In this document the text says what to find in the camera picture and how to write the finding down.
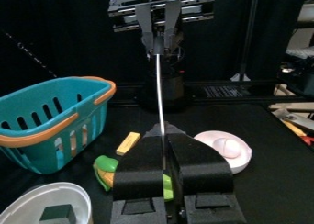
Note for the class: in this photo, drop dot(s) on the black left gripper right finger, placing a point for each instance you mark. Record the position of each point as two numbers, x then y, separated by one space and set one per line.
202 169

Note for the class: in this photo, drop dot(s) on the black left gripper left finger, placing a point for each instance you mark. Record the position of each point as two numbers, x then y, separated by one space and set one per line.
136 169

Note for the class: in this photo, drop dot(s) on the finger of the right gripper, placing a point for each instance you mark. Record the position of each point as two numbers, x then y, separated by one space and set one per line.
144 19
171 16

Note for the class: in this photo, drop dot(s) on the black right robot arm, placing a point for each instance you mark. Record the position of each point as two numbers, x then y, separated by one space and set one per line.
171 87

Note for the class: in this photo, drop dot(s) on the green and yellow toy corn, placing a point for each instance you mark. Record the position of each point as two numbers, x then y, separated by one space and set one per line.
105 169

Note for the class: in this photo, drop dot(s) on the yellow wooden block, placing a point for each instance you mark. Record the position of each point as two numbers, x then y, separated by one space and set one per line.
127 143

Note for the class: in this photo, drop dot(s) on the white pink toy egg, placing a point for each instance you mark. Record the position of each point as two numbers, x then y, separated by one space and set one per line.
227 148

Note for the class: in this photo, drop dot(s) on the pink white plate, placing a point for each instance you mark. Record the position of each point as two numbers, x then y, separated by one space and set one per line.
240 160

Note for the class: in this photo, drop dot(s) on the tan toy inside basket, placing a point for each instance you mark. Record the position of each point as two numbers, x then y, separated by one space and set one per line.
72 142

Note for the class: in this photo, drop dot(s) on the white bowl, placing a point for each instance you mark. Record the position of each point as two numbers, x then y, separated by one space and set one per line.
44 194

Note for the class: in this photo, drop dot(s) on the dark green cube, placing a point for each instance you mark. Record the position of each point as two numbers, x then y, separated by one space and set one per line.
57 215

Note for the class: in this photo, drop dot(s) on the white keyboard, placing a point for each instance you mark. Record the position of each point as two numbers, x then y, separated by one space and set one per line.
300 52

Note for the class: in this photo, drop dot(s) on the black frame post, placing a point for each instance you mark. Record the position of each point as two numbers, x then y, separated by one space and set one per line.
248 35

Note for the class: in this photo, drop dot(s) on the black frame base rail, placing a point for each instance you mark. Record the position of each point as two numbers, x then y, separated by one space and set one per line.
252 94

